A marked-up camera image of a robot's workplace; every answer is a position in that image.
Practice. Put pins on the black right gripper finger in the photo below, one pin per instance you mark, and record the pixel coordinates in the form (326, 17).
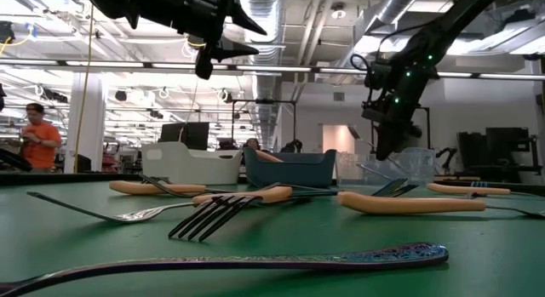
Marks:
(409, 137)
(385, 146)

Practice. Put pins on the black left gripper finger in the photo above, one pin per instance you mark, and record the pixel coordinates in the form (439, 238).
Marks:
(232, 49)
(249, 20)

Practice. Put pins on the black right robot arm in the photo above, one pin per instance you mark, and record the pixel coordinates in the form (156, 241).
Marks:
(447, 24)

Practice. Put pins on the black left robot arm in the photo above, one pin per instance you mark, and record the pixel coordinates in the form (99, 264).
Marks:
(110, 3)

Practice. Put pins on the small black robot arm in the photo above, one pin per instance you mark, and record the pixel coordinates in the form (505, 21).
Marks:
(443, 154)

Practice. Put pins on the clear plastic bin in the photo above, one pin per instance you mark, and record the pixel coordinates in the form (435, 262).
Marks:
(417, 171)

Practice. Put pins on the round ceiling sensor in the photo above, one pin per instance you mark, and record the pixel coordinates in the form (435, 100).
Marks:
(338, 11)

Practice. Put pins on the blue plastic bin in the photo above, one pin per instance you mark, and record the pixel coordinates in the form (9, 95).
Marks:
(294, 171)

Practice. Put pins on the person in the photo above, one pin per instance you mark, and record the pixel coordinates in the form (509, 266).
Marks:
(253, 144)
(40, 139)

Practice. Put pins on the black monitor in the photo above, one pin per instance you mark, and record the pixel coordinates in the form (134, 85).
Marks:
(185, 135)

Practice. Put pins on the black workstation equipment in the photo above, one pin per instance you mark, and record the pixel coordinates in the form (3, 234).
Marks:
(506, 144)

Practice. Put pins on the green table mat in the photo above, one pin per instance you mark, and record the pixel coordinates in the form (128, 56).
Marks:
(298, 229)

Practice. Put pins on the white plastic bin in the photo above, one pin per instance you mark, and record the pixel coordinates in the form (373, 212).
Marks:
(191, 167)

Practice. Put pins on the white square pillar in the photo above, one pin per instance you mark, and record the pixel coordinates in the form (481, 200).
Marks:
(91, 139)

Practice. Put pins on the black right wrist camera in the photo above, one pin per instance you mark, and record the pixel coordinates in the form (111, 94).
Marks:
(371, 112)

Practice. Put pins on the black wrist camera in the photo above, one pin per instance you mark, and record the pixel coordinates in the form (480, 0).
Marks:
(371, 112)
(204, 63)

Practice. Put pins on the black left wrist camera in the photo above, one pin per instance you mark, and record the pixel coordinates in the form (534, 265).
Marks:
(204, 63)

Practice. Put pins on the silver ventilation duct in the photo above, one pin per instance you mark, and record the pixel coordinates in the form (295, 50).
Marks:
(266, 88)
(396, 7)

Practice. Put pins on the grey wall vent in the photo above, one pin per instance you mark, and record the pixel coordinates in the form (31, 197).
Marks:
(338, 96)

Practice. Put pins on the long ceiling light rail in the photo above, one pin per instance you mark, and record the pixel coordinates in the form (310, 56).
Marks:
(298, 69)

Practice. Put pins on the black dome camera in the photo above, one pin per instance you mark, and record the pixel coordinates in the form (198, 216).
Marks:
(121, 95)

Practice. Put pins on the grey rectangular air duct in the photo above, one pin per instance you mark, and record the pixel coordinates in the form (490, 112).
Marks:
(481, 24)

